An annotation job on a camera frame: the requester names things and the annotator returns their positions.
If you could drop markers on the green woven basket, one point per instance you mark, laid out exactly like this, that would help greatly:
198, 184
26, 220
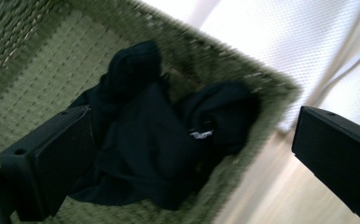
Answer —
44, 77

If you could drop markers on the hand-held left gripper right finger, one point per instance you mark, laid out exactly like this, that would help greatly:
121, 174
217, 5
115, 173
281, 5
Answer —
336, 158

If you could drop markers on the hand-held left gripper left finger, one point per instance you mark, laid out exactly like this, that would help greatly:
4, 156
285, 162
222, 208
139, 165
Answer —
53, 161

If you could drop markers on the black cloth garment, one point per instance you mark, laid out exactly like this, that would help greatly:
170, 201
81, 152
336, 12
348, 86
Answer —
150, 140

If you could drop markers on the white mesh laundry bag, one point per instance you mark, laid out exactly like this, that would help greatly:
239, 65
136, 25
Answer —
293, 46

